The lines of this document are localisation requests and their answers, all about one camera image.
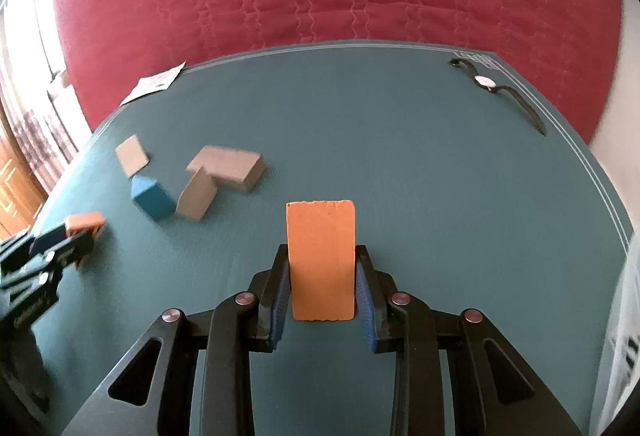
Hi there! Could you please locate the small orange striped wedge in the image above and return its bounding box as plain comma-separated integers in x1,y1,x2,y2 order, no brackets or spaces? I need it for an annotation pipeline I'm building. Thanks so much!
64,211,106,238

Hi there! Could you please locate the large orange striped prism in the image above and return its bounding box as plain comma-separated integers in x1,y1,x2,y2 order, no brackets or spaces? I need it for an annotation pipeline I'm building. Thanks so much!
285,200,356,321

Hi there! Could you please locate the tan flat square block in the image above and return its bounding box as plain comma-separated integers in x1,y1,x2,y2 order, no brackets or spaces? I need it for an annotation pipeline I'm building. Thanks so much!
115,135,150,178

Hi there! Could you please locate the patterned curtain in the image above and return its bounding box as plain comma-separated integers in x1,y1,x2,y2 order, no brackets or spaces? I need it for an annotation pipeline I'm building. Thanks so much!
0,66,82,193

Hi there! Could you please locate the blue triangular prism block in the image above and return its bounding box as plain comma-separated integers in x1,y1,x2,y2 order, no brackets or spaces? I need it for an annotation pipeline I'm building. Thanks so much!
130,175,176,221

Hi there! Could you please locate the black wrist watch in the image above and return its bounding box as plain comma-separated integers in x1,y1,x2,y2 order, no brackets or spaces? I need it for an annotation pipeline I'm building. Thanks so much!
448,57,547,136

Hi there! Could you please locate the tan wedge block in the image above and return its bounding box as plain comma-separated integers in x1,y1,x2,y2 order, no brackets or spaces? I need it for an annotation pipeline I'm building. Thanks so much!
176,167,218,221

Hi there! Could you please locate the teal green mat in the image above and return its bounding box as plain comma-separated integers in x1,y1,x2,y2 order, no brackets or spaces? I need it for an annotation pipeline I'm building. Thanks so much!
35,42,632,435

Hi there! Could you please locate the tan rectangular wooden block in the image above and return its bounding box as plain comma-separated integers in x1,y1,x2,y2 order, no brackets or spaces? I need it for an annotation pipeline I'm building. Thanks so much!
186,146,266,191

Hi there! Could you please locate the white paper leaflet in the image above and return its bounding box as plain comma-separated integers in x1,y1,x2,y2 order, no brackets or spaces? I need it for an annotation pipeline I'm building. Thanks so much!
119,63,186,106

